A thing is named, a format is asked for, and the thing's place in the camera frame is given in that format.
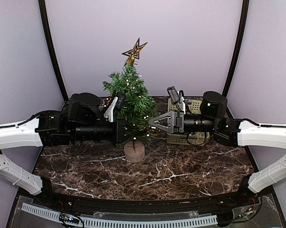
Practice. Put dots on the gold black bauble ornament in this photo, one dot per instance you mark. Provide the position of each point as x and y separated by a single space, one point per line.
153 131

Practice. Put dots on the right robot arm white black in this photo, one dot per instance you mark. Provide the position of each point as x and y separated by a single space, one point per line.
230 132

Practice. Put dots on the black frame post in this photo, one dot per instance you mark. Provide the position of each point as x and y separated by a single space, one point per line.
51 48
237 47

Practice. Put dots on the small green christmas tree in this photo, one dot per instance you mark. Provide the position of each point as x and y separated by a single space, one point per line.
138 107

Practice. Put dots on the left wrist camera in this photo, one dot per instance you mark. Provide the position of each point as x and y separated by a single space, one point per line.
115 103

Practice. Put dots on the round wooden tree base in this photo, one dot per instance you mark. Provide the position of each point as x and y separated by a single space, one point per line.
134 151

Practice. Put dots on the left black frame post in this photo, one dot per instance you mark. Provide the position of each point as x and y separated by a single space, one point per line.
51 48

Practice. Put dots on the green plastic basket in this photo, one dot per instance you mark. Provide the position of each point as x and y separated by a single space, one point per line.
198 138

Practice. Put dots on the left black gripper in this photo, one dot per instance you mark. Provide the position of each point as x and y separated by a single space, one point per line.
119 137

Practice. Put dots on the right black frame post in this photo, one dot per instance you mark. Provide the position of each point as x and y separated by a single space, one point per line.
237 47

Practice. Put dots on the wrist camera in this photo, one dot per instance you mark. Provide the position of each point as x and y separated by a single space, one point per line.
115 103
177 98

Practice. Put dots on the gold star tree topper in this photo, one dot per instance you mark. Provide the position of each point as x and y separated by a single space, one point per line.
134 53

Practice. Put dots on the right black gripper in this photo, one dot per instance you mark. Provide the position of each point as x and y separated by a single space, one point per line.
176 119

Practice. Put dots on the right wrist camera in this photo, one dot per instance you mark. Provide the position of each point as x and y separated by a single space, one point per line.
177 98

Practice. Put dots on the white slotted cable duct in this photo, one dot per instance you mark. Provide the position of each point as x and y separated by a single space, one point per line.
117 220

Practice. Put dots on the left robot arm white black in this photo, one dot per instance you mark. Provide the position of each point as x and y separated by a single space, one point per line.
44 129

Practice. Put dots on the black front rail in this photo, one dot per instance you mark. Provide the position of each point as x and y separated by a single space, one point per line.
212 204

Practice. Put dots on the red bauble ornament back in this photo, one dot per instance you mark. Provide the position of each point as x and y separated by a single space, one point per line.
107 101

